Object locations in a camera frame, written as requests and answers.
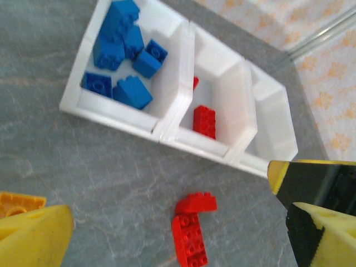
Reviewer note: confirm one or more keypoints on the blue lego brick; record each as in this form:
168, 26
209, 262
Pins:
132, 91
97, 83
107, 53
135, 41
119, 16
147, 65

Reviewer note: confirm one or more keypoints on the long red lego brick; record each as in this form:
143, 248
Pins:
190, 242

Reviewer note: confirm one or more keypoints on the aluminium frame post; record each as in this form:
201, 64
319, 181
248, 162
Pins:
322, 30

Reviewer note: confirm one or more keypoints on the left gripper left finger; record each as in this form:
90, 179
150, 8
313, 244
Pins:
33, 239

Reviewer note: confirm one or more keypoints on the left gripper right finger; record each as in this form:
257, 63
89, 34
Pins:
333, 244

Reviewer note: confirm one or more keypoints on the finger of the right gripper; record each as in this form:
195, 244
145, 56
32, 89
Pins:
314, 180

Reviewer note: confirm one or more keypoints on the yellow lego brick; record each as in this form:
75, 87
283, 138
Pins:
16, 201

